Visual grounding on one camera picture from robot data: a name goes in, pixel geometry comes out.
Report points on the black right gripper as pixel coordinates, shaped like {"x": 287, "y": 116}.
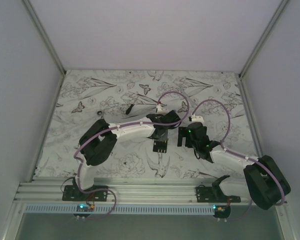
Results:
{"x": 183, "y": 132}

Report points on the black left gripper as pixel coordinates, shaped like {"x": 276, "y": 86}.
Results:
{"x": 164, "y": 138}

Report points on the black fuse box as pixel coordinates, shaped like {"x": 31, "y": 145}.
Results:
{"x": 160, "y": 146}

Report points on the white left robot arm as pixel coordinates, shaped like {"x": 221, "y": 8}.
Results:
{"x": 96, "y": 145}

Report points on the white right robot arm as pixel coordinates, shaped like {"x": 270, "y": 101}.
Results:
{"x": 262, "y": 180}

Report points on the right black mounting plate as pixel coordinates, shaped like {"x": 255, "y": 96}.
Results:
{"x": 213, "y": 194}

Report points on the black mounting plate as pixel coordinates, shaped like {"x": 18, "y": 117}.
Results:
{"x": 71, "y": 193}
{"x": 213, "y": 194}

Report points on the right controller board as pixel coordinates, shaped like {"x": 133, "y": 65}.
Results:
{"x": 222, "y": 212}

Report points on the controller board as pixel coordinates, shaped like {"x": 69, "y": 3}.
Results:
{"x": 83, "y": 211}
{"x": 222, "y": 212}

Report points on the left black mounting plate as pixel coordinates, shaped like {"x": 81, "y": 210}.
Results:
{"x": 71, "y": 193}

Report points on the left controller board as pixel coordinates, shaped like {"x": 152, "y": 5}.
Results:
{"x": 83, "y": 211}

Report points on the aluminium frame post right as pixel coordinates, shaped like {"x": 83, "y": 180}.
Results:
{"x": 264, "y": 36}

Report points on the aluminium frame post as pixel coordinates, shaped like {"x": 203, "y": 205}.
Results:
{"x": 43, "y": 35}
{"x": 264, "y": 36}

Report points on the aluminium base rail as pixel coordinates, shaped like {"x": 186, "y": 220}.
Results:
{"x": 126, "y": 192}

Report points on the white slotted cable duct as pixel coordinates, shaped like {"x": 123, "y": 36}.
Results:
{"x": 122, "y": 209}

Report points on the aluminium frame post left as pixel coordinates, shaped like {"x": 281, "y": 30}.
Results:
{"x": 43, "y": 35}

